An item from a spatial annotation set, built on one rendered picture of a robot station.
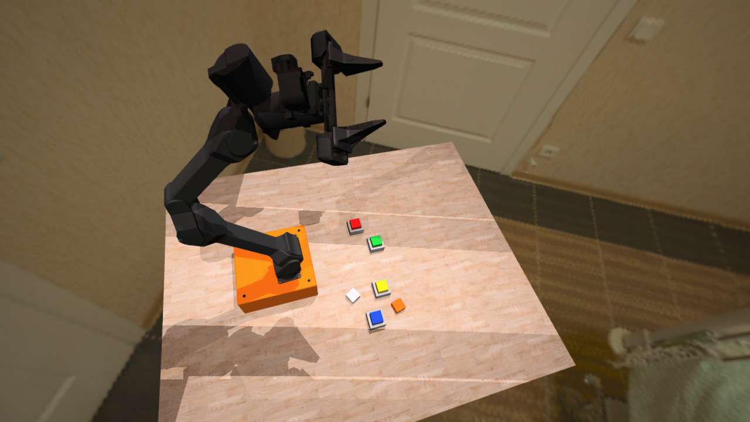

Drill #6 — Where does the red button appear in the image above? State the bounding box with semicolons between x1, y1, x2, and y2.
347;218;364;236

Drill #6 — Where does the yellow button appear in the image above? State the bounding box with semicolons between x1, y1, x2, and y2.
371;278;391;298

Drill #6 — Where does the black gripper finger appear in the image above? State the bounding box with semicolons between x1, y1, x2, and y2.
333;120;386;154
328;41;383;77

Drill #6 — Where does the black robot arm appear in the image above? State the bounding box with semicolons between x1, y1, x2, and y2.
164;43;314;284

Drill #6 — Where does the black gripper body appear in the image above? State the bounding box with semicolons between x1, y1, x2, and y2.
279;30;349;166

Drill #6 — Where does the blue button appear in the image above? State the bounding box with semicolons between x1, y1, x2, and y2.
366;308;386;331

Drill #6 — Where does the white square block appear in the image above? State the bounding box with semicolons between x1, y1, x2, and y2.
346;287;360;304

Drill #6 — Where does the green button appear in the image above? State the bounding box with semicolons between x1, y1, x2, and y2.
367;235;385;253

